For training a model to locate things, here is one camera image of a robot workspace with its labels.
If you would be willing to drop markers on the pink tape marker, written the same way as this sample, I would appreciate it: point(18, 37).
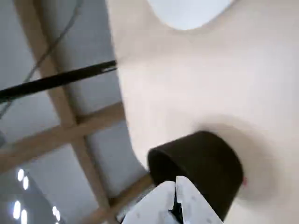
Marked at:
point(244, 181)

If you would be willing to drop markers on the black round bowl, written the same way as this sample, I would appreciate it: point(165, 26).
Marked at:
point(205, 158)

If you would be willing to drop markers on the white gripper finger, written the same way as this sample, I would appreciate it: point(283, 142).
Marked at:
point(196, 207)
point(151, 205)

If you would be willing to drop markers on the wooden table frame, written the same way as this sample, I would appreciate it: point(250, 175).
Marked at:
point(67, 123)

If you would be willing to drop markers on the white round disc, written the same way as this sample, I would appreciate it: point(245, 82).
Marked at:
point(189, 14)

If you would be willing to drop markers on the black rod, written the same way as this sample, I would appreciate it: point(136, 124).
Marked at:
point(58, 80)

